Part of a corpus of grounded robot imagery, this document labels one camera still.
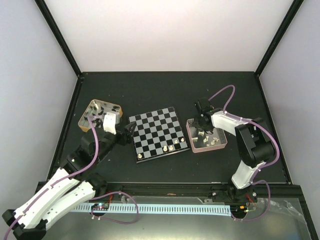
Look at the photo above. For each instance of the small circuit board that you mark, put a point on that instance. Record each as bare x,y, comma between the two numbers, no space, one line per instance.
100,206

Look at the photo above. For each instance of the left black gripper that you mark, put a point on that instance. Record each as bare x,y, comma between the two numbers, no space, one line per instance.
128,134

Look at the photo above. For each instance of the black white chess board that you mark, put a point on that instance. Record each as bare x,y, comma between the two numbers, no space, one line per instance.
156,129

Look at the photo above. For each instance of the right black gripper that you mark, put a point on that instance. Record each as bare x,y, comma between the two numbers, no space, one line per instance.
208,128

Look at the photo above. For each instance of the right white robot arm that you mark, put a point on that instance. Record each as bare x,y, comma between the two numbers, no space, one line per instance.
256,146

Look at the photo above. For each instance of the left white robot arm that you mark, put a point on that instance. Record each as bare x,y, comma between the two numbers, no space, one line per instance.
74,182

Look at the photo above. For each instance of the black aluminium frame rail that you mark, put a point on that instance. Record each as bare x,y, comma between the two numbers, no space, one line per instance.
219,192

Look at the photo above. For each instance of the pink tin box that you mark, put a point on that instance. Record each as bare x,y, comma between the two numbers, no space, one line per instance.
205,141

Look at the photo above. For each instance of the gold tin box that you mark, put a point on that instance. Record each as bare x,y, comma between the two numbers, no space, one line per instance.
96,112

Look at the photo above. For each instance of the white slotted cable duct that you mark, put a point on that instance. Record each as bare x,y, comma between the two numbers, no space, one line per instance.
165,209

